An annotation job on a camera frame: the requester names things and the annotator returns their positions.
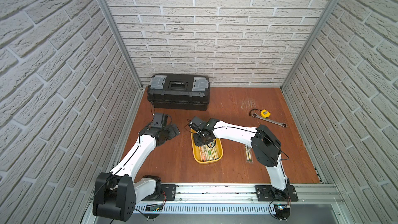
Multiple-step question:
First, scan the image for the yellow plastic storage box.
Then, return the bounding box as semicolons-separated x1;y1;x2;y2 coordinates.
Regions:
190;129;223;164

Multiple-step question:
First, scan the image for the chopsticks pair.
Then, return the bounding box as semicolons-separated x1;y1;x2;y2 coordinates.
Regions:
245;146;250;162
246;146;253;163

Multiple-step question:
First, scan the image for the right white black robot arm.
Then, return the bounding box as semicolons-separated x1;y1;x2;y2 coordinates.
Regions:
188;117;290;201

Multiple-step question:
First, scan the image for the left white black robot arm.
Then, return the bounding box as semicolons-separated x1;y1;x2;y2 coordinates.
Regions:
92;123;180;222

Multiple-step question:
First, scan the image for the wrapped chopsticks pile in box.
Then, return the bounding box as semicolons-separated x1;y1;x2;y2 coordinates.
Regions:
199;143;219;162

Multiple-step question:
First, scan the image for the black plastic toolbox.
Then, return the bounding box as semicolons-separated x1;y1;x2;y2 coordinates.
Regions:
147;74;210;111

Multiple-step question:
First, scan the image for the silver metal wrench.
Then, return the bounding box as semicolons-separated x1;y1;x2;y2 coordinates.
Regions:
251;113;287;128

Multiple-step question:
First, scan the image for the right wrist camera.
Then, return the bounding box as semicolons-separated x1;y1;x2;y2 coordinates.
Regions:
188;116;207;133

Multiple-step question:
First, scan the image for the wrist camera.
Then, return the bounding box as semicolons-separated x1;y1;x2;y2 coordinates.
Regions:
150;113;169;129
188;116;207;133

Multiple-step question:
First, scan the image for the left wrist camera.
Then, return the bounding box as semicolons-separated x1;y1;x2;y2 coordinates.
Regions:
150;113;169;129

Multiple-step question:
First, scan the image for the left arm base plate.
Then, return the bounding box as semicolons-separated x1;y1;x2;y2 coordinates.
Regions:
143;184;177;201

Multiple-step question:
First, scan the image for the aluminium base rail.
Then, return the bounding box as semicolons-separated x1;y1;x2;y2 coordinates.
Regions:
133;183;344;216

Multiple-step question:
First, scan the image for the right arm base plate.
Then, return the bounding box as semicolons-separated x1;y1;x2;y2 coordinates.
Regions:
255;185;299;202

